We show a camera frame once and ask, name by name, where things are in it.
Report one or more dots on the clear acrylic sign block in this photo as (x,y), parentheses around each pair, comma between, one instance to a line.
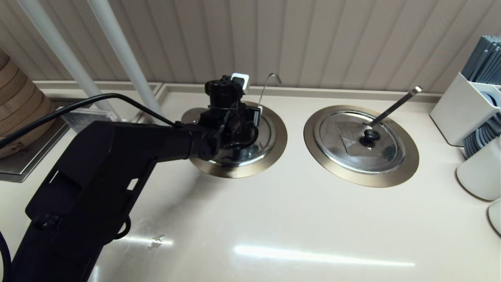
(90,117)

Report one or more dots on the white cylindrical container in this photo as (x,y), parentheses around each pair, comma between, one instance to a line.
(481,170)

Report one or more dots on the steel lid with triangle mark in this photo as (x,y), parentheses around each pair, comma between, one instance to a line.
(387,150)

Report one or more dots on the grey taped left gripper finger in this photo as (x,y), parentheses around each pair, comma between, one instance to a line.
(259,116)

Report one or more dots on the brass ringed counter well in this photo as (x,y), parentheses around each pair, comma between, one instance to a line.
(280,137)
(413,162)

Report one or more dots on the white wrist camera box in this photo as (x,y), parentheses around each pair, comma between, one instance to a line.
(240,83)

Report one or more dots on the hinged steel lid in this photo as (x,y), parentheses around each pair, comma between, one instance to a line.
(268,135)

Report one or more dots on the bamboo steamer stack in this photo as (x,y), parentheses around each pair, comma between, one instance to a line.
(21,105)

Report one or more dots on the grey stacked discs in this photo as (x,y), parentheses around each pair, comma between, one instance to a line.
(483,136)

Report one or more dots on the grey stick bundle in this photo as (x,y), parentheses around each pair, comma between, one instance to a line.
(485,60)

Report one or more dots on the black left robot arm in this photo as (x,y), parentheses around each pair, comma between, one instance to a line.
(90,188)

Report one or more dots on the white utensil holder box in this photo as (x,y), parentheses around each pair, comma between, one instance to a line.
(458,113)

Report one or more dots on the white bowl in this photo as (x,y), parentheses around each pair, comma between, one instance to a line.
(495,217)

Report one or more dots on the steel framed dark panel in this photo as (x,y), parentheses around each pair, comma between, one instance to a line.
(27,164)

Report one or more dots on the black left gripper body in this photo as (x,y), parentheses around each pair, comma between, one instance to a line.
(231,121)

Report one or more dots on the white slanted pole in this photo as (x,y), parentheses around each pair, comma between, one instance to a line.
(58,51)
(125,55)

